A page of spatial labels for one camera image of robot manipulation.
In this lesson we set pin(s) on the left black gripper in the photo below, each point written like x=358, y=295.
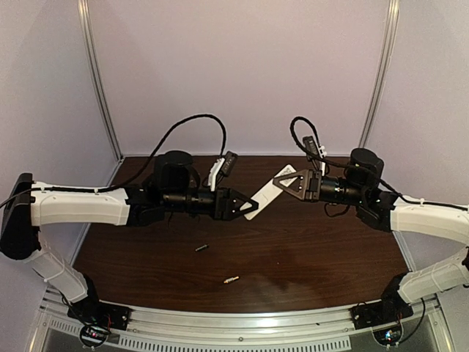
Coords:
x=223, y=202

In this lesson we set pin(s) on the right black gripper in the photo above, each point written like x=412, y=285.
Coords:
x=314, y=185

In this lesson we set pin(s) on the white remote control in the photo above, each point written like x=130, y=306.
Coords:
x=268, y=193

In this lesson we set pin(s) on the green black AAA battery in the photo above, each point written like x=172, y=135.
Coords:
x=201, y=248

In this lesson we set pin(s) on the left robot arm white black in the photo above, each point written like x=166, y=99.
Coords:
x=173, y=187

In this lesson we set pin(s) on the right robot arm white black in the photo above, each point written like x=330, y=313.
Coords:
x=389, y=211

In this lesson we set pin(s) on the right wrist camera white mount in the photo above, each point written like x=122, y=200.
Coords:
x=316, y=154

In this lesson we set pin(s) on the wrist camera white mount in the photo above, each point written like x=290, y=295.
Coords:
x=221, y=168
x=316, y=154

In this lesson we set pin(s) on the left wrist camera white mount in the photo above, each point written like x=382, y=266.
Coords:
x=221, y=168

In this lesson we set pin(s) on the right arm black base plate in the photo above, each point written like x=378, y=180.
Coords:
x=366, y=315

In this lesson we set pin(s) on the front aluminium rail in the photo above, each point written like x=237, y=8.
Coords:
x=330, y=329

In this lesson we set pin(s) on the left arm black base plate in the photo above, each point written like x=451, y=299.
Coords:
x=102, y=314

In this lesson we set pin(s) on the right aluminium frame post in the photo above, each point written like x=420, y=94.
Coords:
x=386, y=53

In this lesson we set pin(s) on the aluminium frame post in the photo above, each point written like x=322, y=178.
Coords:
x=97, y=82
x=386, y=53

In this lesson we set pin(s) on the left aluminium frame post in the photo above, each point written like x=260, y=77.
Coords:
x=97, y=82

